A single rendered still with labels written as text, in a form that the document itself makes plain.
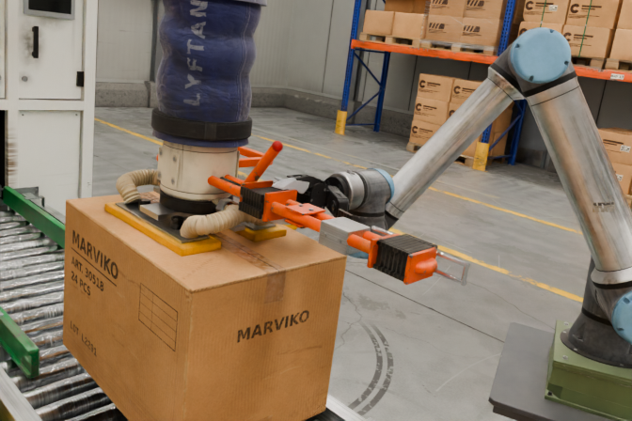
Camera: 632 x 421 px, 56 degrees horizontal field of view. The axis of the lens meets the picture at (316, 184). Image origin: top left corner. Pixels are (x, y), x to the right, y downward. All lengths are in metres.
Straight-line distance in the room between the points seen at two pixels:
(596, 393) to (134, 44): 10.09
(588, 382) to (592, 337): 0.12
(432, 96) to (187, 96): 8.20
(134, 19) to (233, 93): 9.74
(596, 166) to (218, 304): 0.84
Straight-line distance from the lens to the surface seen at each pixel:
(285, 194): 1.20
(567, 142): 1.39
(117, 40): 10.88
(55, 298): 2.35
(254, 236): 1.35
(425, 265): 0.97
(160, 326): 1.23
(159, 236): 1.31
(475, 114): 1.51
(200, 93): 1.28
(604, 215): 1.43
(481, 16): 8.99
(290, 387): 1.39
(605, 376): 1.63
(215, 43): 1.28
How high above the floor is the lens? 1.54
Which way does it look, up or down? 14 degrees down
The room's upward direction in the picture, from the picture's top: 7 degrees clockwise
